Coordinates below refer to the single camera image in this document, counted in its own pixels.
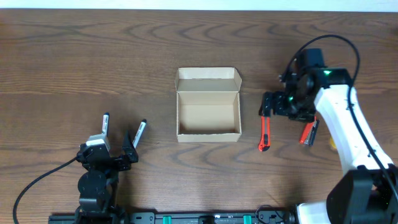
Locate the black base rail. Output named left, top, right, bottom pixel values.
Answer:
left=47, top=205, right=298, bottom=224

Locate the yellow tape roll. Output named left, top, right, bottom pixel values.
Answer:
left=330, top=137, right=336, bottom=150

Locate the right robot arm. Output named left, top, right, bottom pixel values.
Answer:
left=258, top=49, right=397, bottom=223

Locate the red utility knife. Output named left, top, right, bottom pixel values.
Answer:
left=258, top=116, right=271, bottom=152

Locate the open cardboard box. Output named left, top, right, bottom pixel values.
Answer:
left=175, top=67, right=242, bottom=142

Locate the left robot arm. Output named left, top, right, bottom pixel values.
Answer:
left=74, top=133, right=139, bottom=224

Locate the blue capped marker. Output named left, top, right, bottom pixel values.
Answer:
left=101, top=113, right=109, bottom=136

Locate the red black stapler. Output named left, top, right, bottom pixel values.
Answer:
left=299, top=116, right=320, bottom=146

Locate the black capped marker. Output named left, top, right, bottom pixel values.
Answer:
left=132, top=119, right=147, bottom=148

